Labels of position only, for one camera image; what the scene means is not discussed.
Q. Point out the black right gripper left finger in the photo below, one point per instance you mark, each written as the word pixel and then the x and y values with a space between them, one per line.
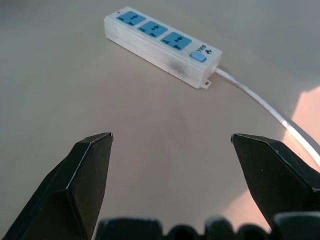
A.
pixel 72 190

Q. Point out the white power strip blue sockets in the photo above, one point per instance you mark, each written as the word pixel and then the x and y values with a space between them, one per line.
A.
pixel 160 45

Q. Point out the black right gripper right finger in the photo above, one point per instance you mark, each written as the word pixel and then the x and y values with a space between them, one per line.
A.
pixel 275 180

